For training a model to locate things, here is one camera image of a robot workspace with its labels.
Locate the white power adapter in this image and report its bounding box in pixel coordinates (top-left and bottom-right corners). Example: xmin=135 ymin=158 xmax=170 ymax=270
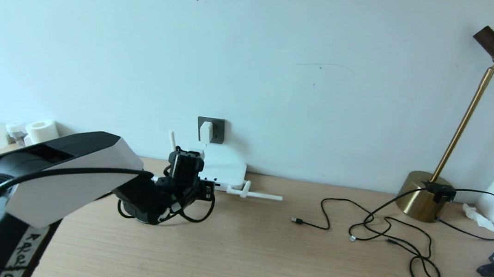
xmin=199 ymin=121 xmax=214 ymax=145

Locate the white router with antennas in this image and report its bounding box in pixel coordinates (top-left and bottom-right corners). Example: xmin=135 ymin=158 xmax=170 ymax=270
xmin=151 ymin=129 xmax=289 ymax=203

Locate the white toilet paper roll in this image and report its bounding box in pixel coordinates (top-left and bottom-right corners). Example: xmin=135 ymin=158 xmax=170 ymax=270
xmin=24 ymin=117 xmax=62 ymax=148

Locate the brass desk lamp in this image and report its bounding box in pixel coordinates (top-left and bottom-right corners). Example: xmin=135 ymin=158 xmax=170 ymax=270
xmin=395 ymin=18 xmax=494 ymax=231

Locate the crumpled white tissue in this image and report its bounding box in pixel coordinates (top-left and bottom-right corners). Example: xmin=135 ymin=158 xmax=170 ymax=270
xmin=460 ymin=202 xmax=494 ymax=232

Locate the grey wall socket plate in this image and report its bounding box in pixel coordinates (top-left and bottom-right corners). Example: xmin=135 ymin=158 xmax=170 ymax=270
xmin=195 ymin=116 xmax=226 ymax=145

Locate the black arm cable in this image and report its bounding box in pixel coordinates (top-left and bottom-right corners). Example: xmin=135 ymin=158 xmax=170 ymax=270
xmin=0 ymin=155 xmax=219 ymax=277

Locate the black multi-head USB cable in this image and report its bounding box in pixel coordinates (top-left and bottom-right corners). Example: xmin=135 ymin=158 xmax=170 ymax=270
xmin=286 ymin=193 xmax=449 ymax=277

